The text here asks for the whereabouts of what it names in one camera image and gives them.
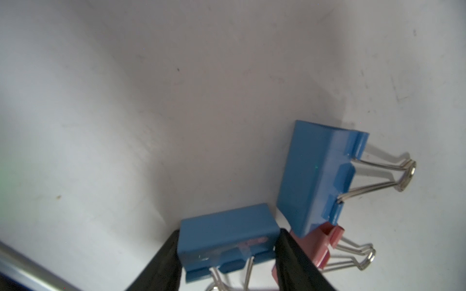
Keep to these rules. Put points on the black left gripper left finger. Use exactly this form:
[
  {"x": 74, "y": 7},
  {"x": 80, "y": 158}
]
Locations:
[{"x": 164, "y": 271}]

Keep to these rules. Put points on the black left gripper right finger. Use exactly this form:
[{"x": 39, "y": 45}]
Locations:
[{"x": 295, "y": 271}]

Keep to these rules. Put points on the blue binder clip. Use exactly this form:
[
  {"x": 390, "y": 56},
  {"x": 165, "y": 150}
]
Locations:
[
  {"x": 217, "y": 244},
  {"x": 319, "y": 171}
]

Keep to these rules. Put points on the pink binder clip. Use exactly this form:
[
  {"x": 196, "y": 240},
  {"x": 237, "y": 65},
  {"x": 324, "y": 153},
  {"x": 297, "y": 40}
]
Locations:
[{"x": 329, "y": 250}]

